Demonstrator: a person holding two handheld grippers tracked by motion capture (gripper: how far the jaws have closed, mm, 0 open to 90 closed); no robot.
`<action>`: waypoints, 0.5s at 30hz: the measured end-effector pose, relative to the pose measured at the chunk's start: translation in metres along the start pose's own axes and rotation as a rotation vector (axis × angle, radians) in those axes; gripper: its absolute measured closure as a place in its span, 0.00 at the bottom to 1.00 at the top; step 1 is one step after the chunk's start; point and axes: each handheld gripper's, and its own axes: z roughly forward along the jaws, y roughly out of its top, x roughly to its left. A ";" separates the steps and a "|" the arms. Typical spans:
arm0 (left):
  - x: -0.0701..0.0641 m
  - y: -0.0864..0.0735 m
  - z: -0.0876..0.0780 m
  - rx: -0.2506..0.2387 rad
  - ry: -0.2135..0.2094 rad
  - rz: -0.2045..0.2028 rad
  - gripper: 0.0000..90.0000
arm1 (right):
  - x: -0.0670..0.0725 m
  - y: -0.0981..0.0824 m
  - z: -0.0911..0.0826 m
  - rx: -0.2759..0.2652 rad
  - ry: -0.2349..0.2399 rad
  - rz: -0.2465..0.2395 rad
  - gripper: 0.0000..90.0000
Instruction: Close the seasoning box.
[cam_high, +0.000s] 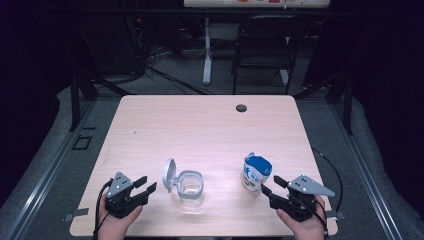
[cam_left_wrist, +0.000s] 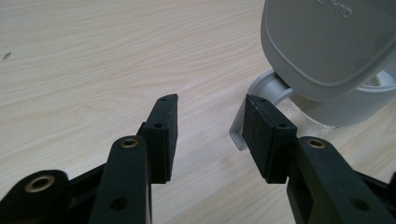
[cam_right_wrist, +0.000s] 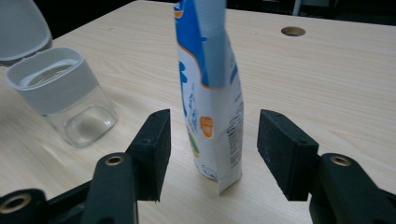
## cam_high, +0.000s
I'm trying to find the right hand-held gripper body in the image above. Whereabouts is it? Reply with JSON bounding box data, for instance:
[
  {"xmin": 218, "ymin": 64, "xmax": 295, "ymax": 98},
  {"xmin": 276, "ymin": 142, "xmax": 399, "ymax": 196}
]
[{"xmin": 269, "ymin": 174, "xmax": 336, "ymax": 223}]

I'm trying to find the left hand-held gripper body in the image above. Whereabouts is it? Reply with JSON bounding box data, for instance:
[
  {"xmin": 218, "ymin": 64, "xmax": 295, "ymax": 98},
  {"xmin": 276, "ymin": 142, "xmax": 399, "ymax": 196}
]
[{"xmin": 104, "ymin": 171, "xmax": 149, "ymax": 219}]

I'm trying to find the white and blue drink pouch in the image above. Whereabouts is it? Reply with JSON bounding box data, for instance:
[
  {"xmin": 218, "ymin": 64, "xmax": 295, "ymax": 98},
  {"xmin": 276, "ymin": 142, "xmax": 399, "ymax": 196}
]
[{"xmin": 241, "ymin": 152, "xmax": 273, "ymax": 194}]

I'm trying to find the clear container with grey lid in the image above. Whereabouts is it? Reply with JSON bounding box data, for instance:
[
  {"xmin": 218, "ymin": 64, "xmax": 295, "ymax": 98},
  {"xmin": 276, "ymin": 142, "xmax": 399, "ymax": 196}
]
[{"xmin": 162, "ymin": 158, "xmax": 205, "ymax": 209}]

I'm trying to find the person's right hand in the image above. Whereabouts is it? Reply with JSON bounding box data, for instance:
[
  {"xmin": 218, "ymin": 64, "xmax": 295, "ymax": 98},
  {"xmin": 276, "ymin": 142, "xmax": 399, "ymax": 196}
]
[{"xmin": 276, "ymin": 195, "xmax": 329, "ymax": 240}]

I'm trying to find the person's left hand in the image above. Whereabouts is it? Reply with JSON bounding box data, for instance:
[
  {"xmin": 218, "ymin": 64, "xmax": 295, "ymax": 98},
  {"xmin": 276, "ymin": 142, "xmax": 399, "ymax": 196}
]
[{"xmin": 98, "ymin": 194, "xmax": 144, "ymax": 240}]

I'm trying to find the black metal stand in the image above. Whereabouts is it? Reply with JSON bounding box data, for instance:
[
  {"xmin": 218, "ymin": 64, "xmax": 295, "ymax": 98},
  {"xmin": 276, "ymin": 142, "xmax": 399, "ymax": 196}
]
[
  {"xmin": 68, "ymin": 71, "xmax": 134, "ymax": 133},
  {"xmin": 293, "ymin": 71, "xmax": 354, "ymax": 136}
]

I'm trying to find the black chair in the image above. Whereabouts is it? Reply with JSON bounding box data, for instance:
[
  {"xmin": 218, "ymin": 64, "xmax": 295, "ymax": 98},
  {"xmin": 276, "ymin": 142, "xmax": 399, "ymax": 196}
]
[{"xmin": 231, "ymin": 14, "xmax": 309, "ymax": 96}]

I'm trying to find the dark equipment cabinet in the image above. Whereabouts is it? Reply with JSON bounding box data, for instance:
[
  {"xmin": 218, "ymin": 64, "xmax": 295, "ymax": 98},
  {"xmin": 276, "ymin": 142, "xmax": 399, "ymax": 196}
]
[{"xmin": 79, "ymin": 13, "xmax": 148, "ymax": 76}]

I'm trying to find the white desk leg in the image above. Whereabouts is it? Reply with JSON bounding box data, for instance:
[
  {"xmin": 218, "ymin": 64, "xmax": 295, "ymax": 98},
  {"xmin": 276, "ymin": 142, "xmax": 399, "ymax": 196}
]
[{"xmin": 202, "ymin": 16, "xmax": 214, "ymax": 86}]

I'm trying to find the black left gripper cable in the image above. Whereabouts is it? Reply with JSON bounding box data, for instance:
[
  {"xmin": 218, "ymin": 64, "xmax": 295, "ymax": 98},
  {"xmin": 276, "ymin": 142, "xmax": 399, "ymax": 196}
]
[{"xmin": 92, "ymin": 179, "xmax": 114, "ymax": 240}]

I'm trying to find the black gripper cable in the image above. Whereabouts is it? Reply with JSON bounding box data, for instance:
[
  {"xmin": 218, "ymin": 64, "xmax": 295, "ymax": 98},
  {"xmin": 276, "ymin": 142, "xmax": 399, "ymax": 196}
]
[
  {"xmin": 293, "ymin": 195, "xmax": 330, "ymax": 240},
  {"xmin": 92, "ymin": 179, "xmax": 114, "ymax": 240}
]

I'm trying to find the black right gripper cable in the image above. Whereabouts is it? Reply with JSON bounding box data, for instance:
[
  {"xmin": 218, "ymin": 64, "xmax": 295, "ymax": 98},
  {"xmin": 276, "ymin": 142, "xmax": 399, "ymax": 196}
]
[{"xmin": 293, "ymin": 195, "xmax": 330, "ymax": 240}]

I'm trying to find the grey table bracket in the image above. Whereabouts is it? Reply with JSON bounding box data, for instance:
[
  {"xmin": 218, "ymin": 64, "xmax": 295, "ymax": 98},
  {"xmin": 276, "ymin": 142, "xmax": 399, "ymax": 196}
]
[
  {"xmin": 63, "ymin": 207, "xmax": 90, "ymax": 223},
  {"xmin": 324, "ymin": 209, "xmax": 348, "ymax": 221}
]

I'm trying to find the black cable beside table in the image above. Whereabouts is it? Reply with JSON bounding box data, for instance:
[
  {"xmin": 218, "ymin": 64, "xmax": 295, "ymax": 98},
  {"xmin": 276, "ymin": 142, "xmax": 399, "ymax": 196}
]
[{"xmin": 311, "ymin": 147, "xmax": 344, "ymax": 213}]

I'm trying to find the aluminium floor rail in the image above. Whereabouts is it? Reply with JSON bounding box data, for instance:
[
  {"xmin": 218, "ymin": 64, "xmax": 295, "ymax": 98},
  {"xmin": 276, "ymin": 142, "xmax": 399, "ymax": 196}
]
[
  {"xmin": 6, "ymin": 99, "xmax": 98, "ymax": 240},
  {"xmin": 328, "ymin": 99, "xmax": 406, "ymax": 240}
]

